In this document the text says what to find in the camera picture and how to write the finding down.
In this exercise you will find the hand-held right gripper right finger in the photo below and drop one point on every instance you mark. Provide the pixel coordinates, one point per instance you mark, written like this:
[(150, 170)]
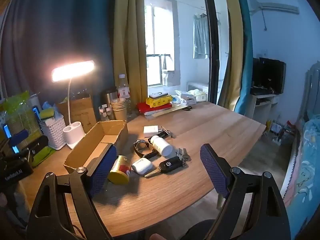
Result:
[(213, 172)]

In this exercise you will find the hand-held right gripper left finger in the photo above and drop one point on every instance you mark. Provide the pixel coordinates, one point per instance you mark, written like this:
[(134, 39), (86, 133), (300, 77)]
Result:
[(102, 172)]

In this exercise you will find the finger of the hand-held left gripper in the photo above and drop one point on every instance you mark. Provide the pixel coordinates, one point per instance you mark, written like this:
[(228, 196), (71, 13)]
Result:
[(37, 143), (20, 135)]

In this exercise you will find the red and yellow can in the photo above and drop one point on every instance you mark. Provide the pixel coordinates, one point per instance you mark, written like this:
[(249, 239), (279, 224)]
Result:
[(122, 167)]

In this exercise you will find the metal keys with carabiner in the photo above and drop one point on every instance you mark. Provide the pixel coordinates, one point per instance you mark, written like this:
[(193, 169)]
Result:
[(183, 156)]

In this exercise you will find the white earbuds case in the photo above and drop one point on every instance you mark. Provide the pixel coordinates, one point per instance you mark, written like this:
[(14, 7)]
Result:
[(142, 166)]

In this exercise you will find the cardboard box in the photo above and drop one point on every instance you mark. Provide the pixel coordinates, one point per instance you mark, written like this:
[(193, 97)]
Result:
[(105, 130)]

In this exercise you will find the black car key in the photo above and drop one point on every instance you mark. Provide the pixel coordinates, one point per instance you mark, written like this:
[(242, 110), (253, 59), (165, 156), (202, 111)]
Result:
[(170, 165)]

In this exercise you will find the white pill bottle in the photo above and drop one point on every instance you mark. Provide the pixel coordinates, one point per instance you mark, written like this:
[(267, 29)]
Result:
[(161, 145)]

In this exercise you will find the white charger adapter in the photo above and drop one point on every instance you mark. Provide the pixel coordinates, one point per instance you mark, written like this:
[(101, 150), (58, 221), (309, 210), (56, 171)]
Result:
[(150, 130)]

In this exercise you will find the person's left hand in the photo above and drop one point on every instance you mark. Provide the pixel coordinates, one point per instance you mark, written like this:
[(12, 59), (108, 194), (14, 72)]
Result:
[(2, 200)]

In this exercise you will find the blue lit device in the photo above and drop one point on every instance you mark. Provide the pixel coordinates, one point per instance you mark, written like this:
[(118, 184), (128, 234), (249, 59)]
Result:
[(36, 113), (16, 150), (6, 131)]

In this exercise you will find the white plastic basket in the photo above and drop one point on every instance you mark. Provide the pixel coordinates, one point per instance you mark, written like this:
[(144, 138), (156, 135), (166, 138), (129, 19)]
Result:
[(55, 135)]

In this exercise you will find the green tissue package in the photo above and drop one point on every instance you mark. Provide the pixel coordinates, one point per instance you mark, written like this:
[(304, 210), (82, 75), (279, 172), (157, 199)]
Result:
[(17, 105)]

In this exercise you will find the yellow green sponge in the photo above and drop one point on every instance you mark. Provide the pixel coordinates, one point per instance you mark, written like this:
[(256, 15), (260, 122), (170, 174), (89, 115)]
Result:
[(47, 113)]

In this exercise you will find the clear plastic bag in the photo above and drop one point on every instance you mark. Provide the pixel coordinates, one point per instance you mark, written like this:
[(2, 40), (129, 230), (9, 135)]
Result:
[(60, 115)]

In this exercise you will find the white desk lamp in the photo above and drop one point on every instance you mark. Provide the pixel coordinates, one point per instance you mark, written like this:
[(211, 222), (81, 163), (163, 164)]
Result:
[(73, 131)]

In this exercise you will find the brown lamp carton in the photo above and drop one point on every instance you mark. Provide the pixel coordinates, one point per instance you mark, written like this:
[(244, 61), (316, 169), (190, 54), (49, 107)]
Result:
[(85, 115)]

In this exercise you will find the glass jar with pink stickers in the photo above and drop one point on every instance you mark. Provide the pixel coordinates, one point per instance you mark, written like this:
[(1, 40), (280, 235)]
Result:
[(105, 113)]

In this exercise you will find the person's leg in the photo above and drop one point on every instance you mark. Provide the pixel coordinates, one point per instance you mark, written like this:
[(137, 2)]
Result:
[(197, 230)]

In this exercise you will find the stack of paper cups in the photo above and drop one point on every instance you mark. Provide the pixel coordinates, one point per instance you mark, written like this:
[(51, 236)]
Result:
[(120, 112)]

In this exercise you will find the black gadget with metal loop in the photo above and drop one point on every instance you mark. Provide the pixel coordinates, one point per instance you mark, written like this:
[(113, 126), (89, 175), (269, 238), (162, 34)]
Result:
[(163, 133)]

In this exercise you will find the black scissors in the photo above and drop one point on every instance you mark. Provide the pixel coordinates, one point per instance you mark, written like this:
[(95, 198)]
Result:
[(187, 108)]

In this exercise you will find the steel tumbler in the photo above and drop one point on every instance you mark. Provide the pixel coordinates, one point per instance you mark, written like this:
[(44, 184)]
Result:
[(108, 96)]

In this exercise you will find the red flat box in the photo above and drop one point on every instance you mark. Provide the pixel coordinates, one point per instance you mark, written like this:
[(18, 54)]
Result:
[(143, 107)]

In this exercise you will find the pale paper envelope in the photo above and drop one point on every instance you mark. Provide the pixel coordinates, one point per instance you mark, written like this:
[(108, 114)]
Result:
[(165, 112)]

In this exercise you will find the white television cabinet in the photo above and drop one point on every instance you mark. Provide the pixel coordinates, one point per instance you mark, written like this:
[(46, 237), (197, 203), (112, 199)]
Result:
[(260, 107)]

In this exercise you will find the white plastic bags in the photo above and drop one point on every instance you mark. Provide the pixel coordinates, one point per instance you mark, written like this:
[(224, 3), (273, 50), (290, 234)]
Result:
[(187, 96)]

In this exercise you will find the clear plastic water bottle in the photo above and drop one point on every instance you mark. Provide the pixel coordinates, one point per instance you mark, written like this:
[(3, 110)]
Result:
[(123, 91)]

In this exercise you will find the white appliance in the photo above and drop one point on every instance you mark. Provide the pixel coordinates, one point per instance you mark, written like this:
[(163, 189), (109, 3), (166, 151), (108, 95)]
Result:
[(197, 85)]

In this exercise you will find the yellow wet wipes pack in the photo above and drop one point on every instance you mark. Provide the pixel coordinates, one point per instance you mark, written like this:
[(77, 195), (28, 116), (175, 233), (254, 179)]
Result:
[(157, 102)]

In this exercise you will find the blue printed bed sheet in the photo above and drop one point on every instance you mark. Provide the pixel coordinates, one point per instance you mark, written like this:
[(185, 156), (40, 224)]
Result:
[(307, 167)]

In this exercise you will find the white flat device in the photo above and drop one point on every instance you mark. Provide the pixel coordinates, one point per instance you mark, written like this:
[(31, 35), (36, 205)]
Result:
[(158, 95)]

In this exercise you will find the dark blue curtain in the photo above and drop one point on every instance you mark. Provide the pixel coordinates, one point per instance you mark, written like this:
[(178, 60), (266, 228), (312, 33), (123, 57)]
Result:
[(50, 30)]

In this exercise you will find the teal curtain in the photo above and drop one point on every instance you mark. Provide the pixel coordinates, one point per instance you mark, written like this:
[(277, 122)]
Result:
[(246, 67)]

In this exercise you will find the black television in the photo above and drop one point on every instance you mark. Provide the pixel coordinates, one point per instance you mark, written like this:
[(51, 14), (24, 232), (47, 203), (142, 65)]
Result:
[(272, 75)]

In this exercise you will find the yellow curtain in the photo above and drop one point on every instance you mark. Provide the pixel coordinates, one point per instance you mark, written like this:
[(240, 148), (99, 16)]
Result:
[(130, 42), (232, 55)]

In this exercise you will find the grey padded headboard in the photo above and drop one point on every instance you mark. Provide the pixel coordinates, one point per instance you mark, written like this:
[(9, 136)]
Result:
[(312, 92)]

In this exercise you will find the hanging pale clothing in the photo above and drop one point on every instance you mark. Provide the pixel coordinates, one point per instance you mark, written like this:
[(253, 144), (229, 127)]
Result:
[(200, 37)]

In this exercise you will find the balcony window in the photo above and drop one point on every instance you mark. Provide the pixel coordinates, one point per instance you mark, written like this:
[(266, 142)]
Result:
[(160, 30)]

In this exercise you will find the white air conditioner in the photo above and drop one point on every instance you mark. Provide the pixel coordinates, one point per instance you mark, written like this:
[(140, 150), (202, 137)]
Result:
[(275, 6)]

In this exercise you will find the black door frame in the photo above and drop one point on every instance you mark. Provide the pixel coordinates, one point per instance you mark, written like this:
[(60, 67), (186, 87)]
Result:
[(212, 55)]

